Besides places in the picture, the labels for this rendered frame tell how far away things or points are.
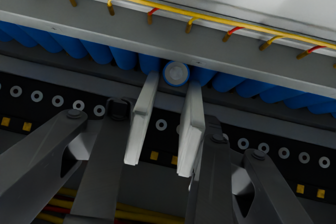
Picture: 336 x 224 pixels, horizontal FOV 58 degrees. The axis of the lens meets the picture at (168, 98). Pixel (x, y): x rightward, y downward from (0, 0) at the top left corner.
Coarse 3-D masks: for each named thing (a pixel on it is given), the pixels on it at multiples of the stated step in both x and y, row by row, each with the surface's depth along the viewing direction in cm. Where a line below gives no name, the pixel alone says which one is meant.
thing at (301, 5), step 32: (192, 0) 15; (224, 0) 14; (256, 0) 14; (288, 0) 13; (320, 0) 13; (320, 32) 15; (0, 64) 29; (32, 64) 29; (128, 96) 29; (160, 96) 29; (256, 128) 29; (288, 128) 29; (320, 128) 30
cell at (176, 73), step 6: (168, 66) 20; (174, 66) 20; (180, 66) 20; (186, 66) 20; (162, 72) 20; (168, 72) 20; (174, 72) 20; (180, 72) 20; (186, 72) 20; (168, 78) 20; (174, 78) 20; (180, 78) 20; (186, 78) 20; (168, 84) 20; (174, 84) 20; (180, 84) 20
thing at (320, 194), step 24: (0, 72) 29; (0, 96) 29; (24, 96) 29; (48, 96) 29; (72, 96) 29; (96, 96) 30; (0, 120) 29; (24, 120) 29; (168, 120) 30; (144, 144) 29; (168, 144) 29; (288, 144) 30; (312, 144) 30; (288, 168) 30; (312, 168) 30; (312, 192) 29
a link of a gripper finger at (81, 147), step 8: (88, 120) 14; (96, 120) 14; (88, 128) 13; (96, 128) 13; (80, 136) 13; (88, 136) 13; (72, 144) 13; (80, 144) 13; (88, 144) 13; (64, 152) 13; (72, 152) 13; (80, 152) 13; (88, 152) 13
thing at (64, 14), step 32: (0, 0) 16; (32, 0) 16; (64, 0) 16; (64, 32) 17; (96, 32) 16; (128, 32) 16; (160, 32) 16; (192, 32) 16; (224, 32) 16; (192, 64) 18; (224, 64) 16; (256, 64) 16; (288, 64) 16; (320, 64) 16
